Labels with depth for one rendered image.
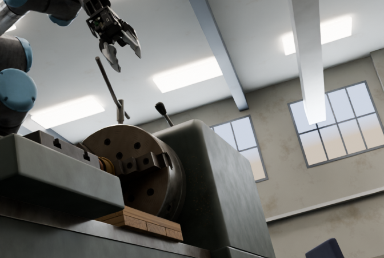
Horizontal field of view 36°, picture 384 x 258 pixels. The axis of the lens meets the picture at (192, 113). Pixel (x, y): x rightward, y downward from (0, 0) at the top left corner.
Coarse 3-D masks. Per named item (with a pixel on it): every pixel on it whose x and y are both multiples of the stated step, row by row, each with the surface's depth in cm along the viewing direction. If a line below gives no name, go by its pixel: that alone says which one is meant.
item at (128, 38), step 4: (124, 32) 155; (128, 32) 157; (124, 36) 157; (128, 36) 155; (132, 36) 156; (124, 40) 157; (128, 40) 156; (132, 40) 155; (136, 40) 156; (128, 44) 157; (132, 44) 155; (136, 44) 155; (132, 48) 155; (136, 48) 155; (140, 48) 155; (136, 52) 154; (140, 52) 154; (140, 56) 154
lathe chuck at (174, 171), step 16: (112, 128) 161; (128, 128) 159; (96, 144) 161; (112, 144) 160; (128, 144) 158; (144, 144) 156; (160, 144) 155; (112, 160) 158; (176, 160) 161; (144, 176) 154; (160, 176) 152; (176, 176) 156; (128, 192) 154; (144, 192) 152; (160, 192) 151; (176, 192) 155; (144, 208) 151; (160, 208) 149; (176, 208) 157
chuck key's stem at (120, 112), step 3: (120, 99) 167; (120, 102) 167; (123, 102) 167; (123, 105) 167; (117, 108) 166; (120, 108) 166; (123, 108) 167; (117, 111) 166; (120, 111) 166; (123, 111) 166; (117, 114) 166; (120, 114) 166; (123, 114) 166; (117, 117) 166; (120, 117) 165; (123, 117) 166; (117, 120) 166; (120, 120) 165; (123, 120) 166; (120, 123) 165
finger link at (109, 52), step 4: (104, 44) 156; (108, 44) 158; (104, 48) 158; (108, 48) 157; (112, 48) 157; (104, 52) 154; (108, 52) 156; (112, 52) 157; (116, 52) 158; (104, 56) 153; (108, 56) 155; (112, 56) 157; (108, 60) 154; (112, 60) 156; (116, 60) 156; (112, 64) 156; (116, 64) 156; (116, 68) 155; (120, 68) 156; (120, 72) 155
